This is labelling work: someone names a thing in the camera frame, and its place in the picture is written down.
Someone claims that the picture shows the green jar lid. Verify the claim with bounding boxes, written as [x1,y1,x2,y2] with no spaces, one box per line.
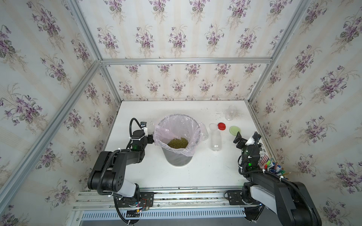
[229,126,241,136]

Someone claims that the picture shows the red lid bean jar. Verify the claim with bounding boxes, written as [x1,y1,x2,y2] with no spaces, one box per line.
[210,131,222,151]

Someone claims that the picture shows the red jar lid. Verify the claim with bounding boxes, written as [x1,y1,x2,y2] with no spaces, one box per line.
[217,122,226,131]

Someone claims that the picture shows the green lid bean jar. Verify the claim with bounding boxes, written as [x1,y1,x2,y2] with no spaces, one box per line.
[200,123,209,141]

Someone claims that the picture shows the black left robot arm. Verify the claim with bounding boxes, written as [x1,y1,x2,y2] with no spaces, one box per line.
[87,118,154,207]

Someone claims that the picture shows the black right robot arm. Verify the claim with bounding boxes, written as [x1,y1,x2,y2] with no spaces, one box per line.
[233,132,322,226]

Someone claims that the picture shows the green mung beans pile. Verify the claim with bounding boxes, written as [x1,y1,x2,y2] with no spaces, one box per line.
[167,137,189,149]

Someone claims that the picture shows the pink pen cup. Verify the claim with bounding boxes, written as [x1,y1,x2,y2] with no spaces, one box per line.
[262,159,290,177]

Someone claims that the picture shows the mesh bin with pink bag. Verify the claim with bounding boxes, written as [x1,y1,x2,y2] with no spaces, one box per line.
[153,114,203,167]

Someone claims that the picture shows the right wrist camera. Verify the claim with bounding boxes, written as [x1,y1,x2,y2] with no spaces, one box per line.
[245,132,262,146]

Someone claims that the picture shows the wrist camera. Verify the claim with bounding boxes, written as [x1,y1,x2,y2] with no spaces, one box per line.
[245,132,262,146]
[140,121,148,137]

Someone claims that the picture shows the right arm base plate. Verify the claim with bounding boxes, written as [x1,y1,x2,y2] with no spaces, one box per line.
[224,190,260,205]

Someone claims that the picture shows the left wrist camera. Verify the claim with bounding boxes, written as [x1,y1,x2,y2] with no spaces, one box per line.
[140,121,148,137]

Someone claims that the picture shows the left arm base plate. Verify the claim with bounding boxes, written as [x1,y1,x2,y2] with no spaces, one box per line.
[114,192,155,211]

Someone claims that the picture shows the white slotted cable duct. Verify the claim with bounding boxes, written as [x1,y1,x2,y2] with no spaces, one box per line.
[81,207,246,221]

